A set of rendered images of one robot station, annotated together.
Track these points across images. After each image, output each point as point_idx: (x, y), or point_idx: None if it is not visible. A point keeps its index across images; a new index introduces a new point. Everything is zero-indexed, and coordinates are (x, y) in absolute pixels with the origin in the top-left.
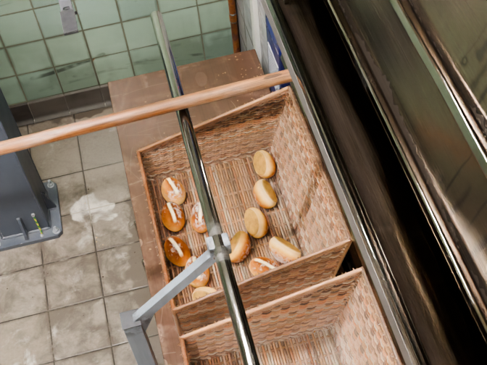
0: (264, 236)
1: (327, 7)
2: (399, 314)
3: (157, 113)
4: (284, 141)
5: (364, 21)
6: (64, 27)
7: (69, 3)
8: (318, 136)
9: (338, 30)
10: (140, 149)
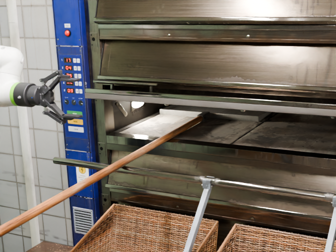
0: None
1: (177, 82)
2: (327, 103)
3: (119, 166)
4: (124, 237)
5: (204, 71)
6: (74, 116)
7: (63, 112)
8: (227, 103)
9: (192, 83)
10: None
